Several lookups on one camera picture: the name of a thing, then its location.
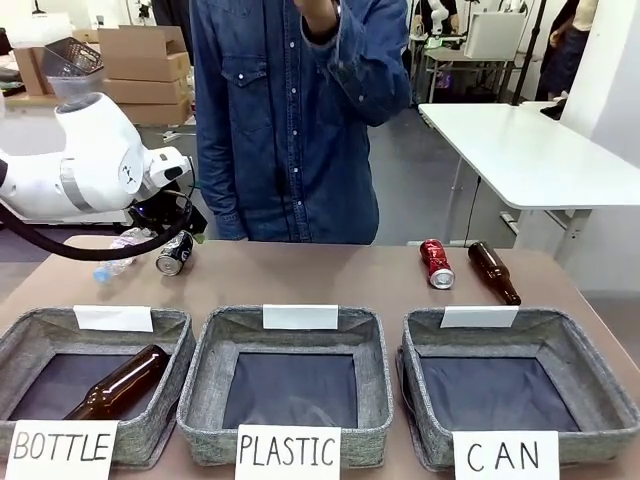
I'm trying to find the person in denim shirt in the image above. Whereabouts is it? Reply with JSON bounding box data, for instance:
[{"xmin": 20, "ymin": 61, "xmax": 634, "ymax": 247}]
[{"xmin": 189, "ymin": 0, "xmax": 414, "ymax": 246}]

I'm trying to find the small cardboard box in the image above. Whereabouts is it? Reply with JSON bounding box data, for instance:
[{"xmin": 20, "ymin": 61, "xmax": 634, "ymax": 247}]
[{"xmin": 11, "ymin": 45, "xmax": 56, "ymax": 97}]

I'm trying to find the background grey work table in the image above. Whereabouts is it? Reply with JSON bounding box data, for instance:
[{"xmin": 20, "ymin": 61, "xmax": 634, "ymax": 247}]
[{"xmin": 409, "ymin": 42, "xmax": 541, "ymax": 106}]

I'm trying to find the person's right forearm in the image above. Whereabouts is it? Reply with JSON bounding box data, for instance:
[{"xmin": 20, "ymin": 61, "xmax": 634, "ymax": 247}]
[{"xmin": 195, "ymin": 114, "xmax": 249, "ymax": 242}]

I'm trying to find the person's left forearm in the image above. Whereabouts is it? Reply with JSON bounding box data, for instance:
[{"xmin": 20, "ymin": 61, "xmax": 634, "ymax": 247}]
[{"xmin": 299, "ymin": 9, "xmax": 414, "ymax": 128}]

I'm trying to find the grey fabric basket plastic label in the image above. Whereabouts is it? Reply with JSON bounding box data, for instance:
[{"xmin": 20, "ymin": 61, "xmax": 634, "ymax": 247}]
[{"xmin": 176, "ymin": 305, "xmax": 395, "ymax": 468}]

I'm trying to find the large open cardboard box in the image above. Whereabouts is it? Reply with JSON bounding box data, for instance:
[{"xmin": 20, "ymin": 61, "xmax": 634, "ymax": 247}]
[{"xmin": 97, "ymin": 24, "xmax": 192, "ymax": 83}]

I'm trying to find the person's left hand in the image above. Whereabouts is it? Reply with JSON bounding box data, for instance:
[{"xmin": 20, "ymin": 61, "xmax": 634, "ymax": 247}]
[{"xmin": 293, "ymin": 0, "xmax": 342, "ymax": 32}]

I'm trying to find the white paper sign CAN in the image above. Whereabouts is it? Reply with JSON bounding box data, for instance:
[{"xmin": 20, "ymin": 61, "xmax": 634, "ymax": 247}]
[{"xmin": 452, "ymin": 429, "xmax": 560, "ymax": 480}]

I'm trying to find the black robot cable hose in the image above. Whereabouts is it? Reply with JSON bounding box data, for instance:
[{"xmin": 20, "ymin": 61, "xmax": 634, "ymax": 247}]
[{"xmin": 0, "ymin": 198, "xmax": 194, "ymax": 261}]

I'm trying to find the black plastic mesh basket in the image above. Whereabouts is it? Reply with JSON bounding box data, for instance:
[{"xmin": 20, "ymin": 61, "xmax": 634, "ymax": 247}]
[{"xmin": 40, "ymin": 37, "xmax": 105, "ymax": 78}]

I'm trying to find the white paper sign BOTTLE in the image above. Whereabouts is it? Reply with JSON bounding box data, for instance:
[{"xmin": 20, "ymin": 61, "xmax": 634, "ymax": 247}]
[{"xmin": 4, "ymin": 419, "xmax": 120, "ymax": 480}]

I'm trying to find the background person in dark clothes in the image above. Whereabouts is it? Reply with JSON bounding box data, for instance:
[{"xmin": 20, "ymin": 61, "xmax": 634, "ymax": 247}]
[{"xmin": 537, "ymin": 0, "xmax": 600, "ymax": 101}]

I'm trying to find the red crushed drink can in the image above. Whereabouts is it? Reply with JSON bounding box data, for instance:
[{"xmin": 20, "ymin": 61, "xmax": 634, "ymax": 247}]
[{"xmin": 419, "ymin": 238, "xmax": 457, "ymax": 290}]

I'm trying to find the white panel box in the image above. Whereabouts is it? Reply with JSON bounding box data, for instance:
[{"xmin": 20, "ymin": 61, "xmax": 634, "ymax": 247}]
[{"xmin": 465, "ymin": 10, "xmax": 529, "ymax": 60}]

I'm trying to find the grey fabric basket bottle label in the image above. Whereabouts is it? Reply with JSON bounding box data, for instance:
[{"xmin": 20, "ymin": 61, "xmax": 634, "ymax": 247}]
[{"xmin": 0, "ymin": 306, "xmax": 197, "ymax": 469}]

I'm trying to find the brown glass bottle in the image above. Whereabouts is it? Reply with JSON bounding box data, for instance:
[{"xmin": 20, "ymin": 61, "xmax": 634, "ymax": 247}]
[
  {"xmin": 62, "ymin": 344, "xmax": 172, "ymax": 421},
  {"xmin": 467, "ymin": 240, "xmax": 523, "ymax": 307}
]

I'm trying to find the flat cardboard box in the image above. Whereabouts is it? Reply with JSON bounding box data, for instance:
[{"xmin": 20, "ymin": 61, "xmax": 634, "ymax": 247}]
[{"xmin": 101, "ymin": 77, "xmax": 192, "ymax": 126}]

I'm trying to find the white desk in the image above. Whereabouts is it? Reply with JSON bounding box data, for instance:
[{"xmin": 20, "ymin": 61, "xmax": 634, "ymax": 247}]
[{"xmin": 417, "ymin": 101, "xmax": 640, "ymax": 261}]

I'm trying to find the black stand pole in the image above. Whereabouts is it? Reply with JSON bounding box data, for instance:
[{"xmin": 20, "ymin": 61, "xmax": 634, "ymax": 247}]
[{"xmin": 519, "ymin": 0, "xmax": 550, "ymax": 106}]

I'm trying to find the grey fabric basket can label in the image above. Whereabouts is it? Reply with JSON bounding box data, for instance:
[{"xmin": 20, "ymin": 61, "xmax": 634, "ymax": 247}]
[{"xmin": 397, "ymin": 305, "xmax": 640, "ymax": 471}]

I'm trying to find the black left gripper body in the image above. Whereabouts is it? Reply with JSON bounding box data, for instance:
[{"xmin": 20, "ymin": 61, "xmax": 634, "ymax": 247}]
[{"xmin": 127, "ymin": 189, "xmax": 207, "ymax": 237}]

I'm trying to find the white paper sign PLASTIC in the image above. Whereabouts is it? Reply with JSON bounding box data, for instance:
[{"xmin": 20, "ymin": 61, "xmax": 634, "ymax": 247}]
[{"xmin": 234, "ymin": 423, "xmax": 343, "ymax": 480}]

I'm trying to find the blank white card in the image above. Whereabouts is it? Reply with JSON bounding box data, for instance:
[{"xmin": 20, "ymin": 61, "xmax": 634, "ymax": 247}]
[
  {"xmin": 262, "ymin": 303, "xmax": 340, "ymax": 331},
  {"xmin": 72, "ymin": 304, "xmax": 155, "ymax": 334},
  {"xmin": 439, "ymin": 305, "xmax": 520, "ymax": 330}
]

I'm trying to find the black crushed drink can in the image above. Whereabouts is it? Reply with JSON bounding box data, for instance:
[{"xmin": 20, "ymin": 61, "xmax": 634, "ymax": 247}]
[{"xmin": 155, "ymin": 230, "xmax": 195, "ymax": 277}]

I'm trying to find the clear plastic water bottle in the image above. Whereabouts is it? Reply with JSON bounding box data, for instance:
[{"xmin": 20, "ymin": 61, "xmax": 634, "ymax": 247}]
[{"xmin": 93, "ymin": 225, "xmax": 151, "ymax": 286}]

